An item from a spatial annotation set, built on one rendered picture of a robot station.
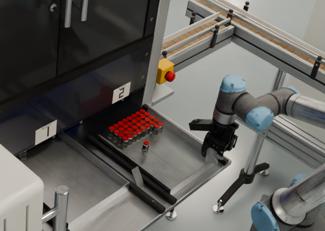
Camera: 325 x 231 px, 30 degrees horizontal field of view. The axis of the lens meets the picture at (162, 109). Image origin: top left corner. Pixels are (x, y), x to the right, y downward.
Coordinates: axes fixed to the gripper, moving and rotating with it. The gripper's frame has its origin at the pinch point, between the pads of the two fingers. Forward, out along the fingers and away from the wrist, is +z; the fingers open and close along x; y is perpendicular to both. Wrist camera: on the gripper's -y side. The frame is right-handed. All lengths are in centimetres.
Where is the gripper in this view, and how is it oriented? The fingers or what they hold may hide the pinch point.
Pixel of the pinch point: (206, 159)
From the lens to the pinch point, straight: 208.8
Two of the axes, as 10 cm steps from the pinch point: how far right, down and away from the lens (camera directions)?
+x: 6.5, -3.8, 6.6
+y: 7.4, 5.0, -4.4
